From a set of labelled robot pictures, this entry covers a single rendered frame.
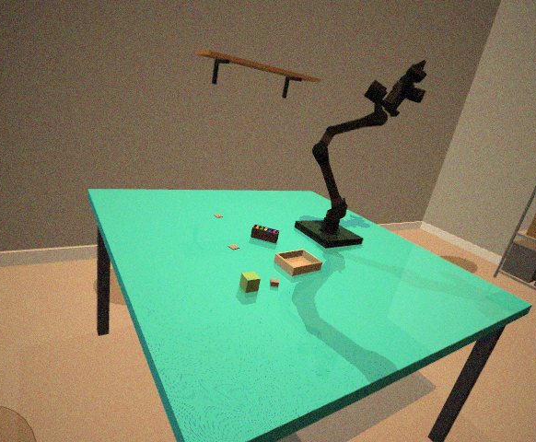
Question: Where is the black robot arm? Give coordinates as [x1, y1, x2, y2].
[312, 79, 425, 235]

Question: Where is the olive green cube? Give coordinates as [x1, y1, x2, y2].
[239, 272, 261, 293]

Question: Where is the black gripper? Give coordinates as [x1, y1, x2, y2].
[391, 60, 426, 101]

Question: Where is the orange shallow tray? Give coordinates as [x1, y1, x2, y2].
[274, 249, 322, 276]

